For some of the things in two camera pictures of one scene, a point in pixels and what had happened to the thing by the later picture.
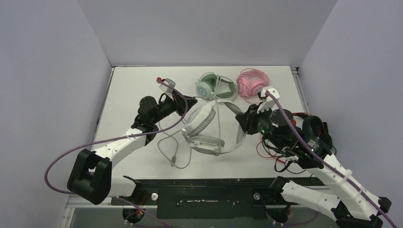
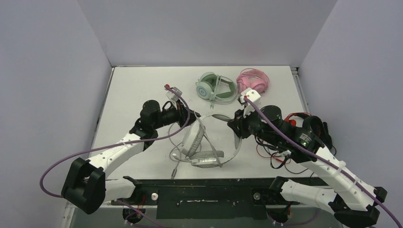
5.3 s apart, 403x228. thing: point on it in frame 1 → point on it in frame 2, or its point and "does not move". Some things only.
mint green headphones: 210,86 does not move
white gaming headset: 199,118 → 209,159
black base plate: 205,199 does not move
